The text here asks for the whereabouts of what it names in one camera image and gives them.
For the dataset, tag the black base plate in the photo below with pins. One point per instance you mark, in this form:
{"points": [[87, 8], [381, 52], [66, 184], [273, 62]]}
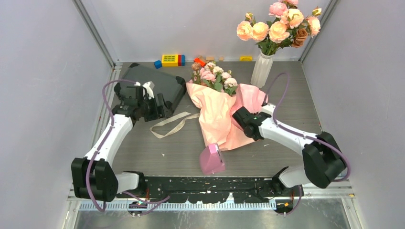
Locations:
{"points": [[212, 189]]}

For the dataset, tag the orange red toy block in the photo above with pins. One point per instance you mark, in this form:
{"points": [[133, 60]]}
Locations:
{"points": [[201, 62]]}

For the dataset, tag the dark grey hard case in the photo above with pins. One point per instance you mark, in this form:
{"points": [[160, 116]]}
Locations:
{"points": [[172, 87]]}

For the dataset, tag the white ribbed vase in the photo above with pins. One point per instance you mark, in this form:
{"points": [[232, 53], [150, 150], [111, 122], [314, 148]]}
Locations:
{"points": [[261, 70]]}

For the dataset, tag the red blue toy block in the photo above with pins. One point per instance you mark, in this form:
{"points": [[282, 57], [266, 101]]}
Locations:
{"points": [[181, 60]]}

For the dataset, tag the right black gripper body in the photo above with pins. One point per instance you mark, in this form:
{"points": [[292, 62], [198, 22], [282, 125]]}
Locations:
{"points": [[247, 134]]}

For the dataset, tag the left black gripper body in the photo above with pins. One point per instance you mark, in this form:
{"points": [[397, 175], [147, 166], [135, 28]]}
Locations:
{"points": [[142, 105]]}

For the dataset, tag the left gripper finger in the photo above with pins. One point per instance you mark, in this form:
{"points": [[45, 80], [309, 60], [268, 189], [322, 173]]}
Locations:
{"points": [[152, 111], [164, 107]]}

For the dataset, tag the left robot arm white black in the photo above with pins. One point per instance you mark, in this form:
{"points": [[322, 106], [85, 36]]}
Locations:
{"points": [[93, 176]]}

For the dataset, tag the aluminium frame rail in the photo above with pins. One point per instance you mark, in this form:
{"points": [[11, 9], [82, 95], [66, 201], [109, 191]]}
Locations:
{"points": [[230, 203]]}

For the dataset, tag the pink paper bouquet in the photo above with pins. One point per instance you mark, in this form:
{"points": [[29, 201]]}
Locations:
{"points": [[218, 95]]}

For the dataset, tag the small yellow toy block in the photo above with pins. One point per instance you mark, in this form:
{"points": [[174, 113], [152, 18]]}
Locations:
{"points": [[245, 58]]}

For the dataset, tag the peach pink flowers in vase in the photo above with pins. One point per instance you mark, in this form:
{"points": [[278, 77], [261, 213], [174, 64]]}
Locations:
{"points": [[289, 28]]}

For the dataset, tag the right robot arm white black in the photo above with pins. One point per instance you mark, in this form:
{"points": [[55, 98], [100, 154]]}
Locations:
{"points": [[322, 159]]}

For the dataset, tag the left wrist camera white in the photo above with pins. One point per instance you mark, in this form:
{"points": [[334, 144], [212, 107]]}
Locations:
{"points": [[148, 89]]}

